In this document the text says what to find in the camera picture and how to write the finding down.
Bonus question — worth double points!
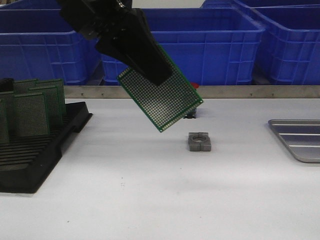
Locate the blue plastic bin centre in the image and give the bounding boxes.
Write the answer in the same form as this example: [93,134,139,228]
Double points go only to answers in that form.
[92,7,266,87]

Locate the green perforated circuit board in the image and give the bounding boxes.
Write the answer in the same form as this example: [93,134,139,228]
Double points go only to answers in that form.
[117,47,204,133]

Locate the blue bin back left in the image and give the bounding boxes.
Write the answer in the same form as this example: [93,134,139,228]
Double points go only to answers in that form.
[0,0,118,18]

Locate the blue plastic bin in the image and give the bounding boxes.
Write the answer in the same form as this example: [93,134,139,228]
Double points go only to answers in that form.
[92,7,266,87]
[0,9,101,86]
[251,6,320,86]

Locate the black slotted board rack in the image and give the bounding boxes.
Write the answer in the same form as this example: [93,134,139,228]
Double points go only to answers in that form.
[0,77,93,195]

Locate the red emergency stop button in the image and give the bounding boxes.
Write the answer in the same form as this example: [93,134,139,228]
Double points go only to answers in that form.
[183,82,199,119]

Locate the grey square block with hole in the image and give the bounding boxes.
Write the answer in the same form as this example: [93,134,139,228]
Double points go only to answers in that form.
[188,132,212,152]

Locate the silver metal tray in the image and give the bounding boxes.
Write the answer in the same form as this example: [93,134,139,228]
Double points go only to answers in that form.
[268,119,320,164]

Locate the blue bin back right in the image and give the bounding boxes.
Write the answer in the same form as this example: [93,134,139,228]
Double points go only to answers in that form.
[201,0,320,9]

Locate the blue plastic bin right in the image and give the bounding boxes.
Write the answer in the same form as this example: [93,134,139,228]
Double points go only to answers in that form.
[251,6,320,86]

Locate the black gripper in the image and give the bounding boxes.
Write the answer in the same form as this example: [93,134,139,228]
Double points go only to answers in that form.
[57,0,173,86]

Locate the blue plastic bin left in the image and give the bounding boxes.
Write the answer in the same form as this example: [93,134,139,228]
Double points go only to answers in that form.
[0,9,101,86]

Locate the green circuit board left edge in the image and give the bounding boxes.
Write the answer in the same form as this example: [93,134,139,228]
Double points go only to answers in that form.
[0,91,16,145]

